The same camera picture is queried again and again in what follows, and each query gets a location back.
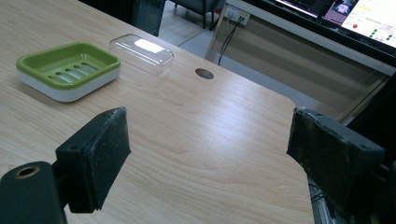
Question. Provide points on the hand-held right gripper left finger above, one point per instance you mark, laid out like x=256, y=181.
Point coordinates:
x=93, y=161

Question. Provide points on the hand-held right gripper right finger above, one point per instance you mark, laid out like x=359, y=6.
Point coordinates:
x=336, y=155

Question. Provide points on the green and white soap dish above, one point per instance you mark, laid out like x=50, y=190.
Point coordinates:
x=67, y=71

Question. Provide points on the clear plastic soap dish lid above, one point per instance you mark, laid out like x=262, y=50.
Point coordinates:
x=141, y=53

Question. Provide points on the white desk with glass panel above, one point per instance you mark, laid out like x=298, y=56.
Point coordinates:
x=299, y=59

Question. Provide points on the computer monitor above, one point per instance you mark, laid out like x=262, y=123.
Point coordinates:
x=351, y=18

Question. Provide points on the dark cabinet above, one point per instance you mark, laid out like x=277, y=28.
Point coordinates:
x=130, y=14

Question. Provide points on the white power strip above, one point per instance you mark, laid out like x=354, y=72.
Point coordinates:
x=237, y=14

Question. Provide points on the dark chair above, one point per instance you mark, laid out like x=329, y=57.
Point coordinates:
x=199, y=7

